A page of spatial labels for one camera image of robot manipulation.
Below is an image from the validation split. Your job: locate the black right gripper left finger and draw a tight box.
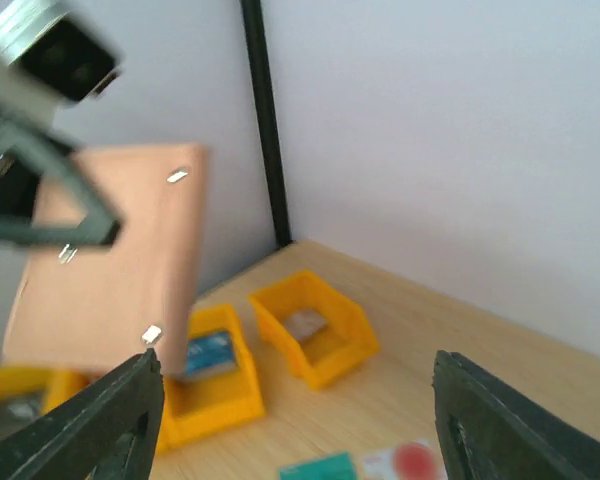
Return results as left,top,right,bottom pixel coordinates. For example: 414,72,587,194
0,348,165,479

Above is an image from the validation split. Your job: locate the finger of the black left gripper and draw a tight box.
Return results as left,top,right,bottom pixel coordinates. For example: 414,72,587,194
0,117,121,248

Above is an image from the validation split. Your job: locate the yellow bin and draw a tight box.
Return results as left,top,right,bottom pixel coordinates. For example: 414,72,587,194
159,304,266,451
41,370,102,414
249,270,379,390
0,366,51,441

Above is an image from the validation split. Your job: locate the yellow bin bottom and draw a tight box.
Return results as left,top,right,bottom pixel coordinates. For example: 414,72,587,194
0,366,51,441

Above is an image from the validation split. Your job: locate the teal credit card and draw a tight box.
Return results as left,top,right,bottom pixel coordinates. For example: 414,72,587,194
278,453,358,480

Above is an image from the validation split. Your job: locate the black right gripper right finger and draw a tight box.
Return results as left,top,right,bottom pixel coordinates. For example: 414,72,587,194
433,350,600,480

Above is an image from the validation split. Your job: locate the black card stack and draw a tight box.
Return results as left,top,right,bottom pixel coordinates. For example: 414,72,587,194
0,390,44,441

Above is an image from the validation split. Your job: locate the pink card holder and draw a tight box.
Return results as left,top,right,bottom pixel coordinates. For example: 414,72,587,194
2,144,209,374

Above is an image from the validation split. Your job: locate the black left frame post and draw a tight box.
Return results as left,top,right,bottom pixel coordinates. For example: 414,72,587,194
240,0,293,249

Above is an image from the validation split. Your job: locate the yellow bin top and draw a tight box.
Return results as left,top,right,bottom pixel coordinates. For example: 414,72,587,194
249,270,379,390

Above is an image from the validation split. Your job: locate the blue card stack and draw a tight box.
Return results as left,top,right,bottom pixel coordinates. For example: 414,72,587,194
179,330,237,382

